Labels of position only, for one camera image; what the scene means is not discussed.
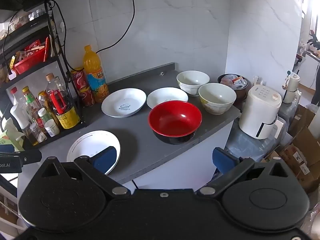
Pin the glass oil bottle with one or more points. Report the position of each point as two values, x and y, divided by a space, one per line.
28 136

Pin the white crumpled paper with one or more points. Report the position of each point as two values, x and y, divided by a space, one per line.
10 124

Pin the dark bowl with scraps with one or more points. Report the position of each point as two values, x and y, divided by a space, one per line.
232 85

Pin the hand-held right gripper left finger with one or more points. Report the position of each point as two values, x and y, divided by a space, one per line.
106 157

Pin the white plate with orange rim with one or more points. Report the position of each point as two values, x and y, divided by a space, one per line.
87 142

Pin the white air fryer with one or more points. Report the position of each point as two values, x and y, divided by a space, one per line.
258 110

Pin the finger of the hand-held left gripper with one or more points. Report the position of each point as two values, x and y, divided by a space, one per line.
31 156
7 148

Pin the dark sauce bottle yellow label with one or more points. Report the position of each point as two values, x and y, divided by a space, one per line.
67 118

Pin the orange juice bottle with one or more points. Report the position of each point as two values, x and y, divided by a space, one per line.
96 80

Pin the red plastic basket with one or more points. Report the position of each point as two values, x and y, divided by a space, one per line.
27 61

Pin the large white bowl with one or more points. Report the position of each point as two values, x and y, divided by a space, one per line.
123 102

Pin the red label bottle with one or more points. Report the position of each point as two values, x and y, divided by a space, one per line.
41 121

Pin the amber sauce bottle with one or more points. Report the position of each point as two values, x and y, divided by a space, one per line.
44 100

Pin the plain white plate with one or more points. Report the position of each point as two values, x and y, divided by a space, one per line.
166 95

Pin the white bottle with red cap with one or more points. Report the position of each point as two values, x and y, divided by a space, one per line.
17 110

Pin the yellow cap sauce bottle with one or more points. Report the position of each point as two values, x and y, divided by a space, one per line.
30 100

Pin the red bowl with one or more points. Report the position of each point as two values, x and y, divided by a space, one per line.
175 117

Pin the white cap powder bottle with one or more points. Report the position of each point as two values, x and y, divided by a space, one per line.
52 128

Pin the cardboard boxes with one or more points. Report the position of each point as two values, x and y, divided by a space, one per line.
300 150

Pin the grey plastic bag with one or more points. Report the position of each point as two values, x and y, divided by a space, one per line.
247 142

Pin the black metal rack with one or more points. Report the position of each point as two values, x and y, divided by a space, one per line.
63 62

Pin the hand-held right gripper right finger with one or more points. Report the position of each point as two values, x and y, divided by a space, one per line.
221 158

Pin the green carton box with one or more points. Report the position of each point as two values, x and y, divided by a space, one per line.
8 138

